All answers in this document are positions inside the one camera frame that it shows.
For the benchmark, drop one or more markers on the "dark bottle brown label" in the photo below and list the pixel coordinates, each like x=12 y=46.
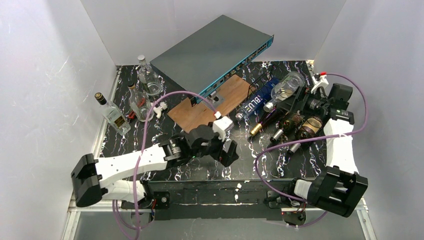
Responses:
x=309 y=129

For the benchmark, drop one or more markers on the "red utility knife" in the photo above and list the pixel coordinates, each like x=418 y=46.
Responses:
x=131 y=116

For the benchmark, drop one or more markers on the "clear silver capped bottle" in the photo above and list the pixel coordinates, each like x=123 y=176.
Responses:
x=284 y=89

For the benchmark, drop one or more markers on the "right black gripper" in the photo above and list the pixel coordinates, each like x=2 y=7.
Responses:
x=294 y=108

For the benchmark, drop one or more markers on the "clear bottle black gold label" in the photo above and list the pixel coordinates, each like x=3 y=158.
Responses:
x=139 y=103

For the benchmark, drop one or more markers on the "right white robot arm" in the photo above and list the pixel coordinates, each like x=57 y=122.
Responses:
x=339 y=188

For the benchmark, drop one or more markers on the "clear gold label liquor bottle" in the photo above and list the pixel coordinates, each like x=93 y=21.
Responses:
x=113 y=114

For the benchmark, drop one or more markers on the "silver capped dark wine bottle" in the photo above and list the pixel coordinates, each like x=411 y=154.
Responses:
x=286 y=125

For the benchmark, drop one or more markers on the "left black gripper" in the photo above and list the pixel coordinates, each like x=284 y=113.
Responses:
x=222 y=149

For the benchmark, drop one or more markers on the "black wire wine rack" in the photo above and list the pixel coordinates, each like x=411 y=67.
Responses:
x=259 y=84

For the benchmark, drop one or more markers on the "teal network switch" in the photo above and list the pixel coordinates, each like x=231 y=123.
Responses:
x=206 y=59

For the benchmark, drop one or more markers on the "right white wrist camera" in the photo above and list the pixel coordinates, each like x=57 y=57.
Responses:
x=319 y=82

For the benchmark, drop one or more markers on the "blue square bottle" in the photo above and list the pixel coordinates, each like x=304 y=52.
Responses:
x=256 y=100

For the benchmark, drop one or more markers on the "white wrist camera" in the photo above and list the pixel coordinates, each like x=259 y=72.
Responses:
x=222 y=126
x=319 y=82

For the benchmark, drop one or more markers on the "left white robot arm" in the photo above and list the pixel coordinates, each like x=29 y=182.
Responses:
x=115 y=178

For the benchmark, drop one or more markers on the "clear round glass bottle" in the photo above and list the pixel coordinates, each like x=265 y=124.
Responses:
x=149 y=79

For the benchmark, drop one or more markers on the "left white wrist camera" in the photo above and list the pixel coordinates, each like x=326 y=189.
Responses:
x=222 y=126

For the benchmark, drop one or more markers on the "white plastic faucet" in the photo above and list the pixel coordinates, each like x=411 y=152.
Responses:
x=158 y=110

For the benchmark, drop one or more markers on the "metal switch stand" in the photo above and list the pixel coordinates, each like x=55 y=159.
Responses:
x=213 y=101

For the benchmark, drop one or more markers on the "aluminium frame rail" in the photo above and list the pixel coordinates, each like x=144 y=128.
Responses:
x=87 y=193

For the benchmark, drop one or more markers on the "gold capped wine bottle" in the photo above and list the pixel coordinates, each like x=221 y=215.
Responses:
x=266 y=119

